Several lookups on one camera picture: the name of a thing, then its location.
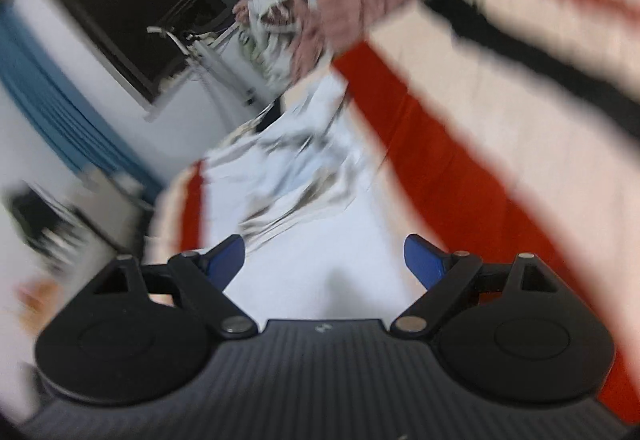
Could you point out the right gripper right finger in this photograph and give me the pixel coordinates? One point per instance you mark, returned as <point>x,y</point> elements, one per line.
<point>445,278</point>

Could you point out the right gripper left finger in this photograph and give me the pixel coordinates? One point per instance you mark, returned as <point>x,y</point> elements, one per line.
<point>202,278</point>

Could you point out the white t-shirt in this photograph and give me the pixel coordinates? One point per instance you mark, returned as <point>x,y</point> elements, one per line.
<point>319,210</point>

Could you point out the white and black chair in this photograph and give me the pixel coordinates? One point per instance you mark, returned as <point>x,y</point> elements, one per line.
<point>103,209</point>

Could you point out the striped fleece blanket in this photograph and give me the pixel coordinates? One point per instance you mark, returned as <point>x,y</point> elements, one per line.
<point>497,159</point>

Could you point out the white garment steamer stand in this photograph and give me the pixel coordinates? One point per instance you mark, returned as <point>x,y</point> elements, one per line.
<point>206,66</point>

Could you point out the left blue curtain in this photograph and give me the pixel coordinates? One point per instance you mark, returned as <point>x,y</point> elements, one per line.
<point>59,112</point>

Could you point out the cream white garment pile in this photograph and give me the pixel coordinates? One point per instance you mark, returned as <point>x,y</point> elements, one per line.
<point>267,30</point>

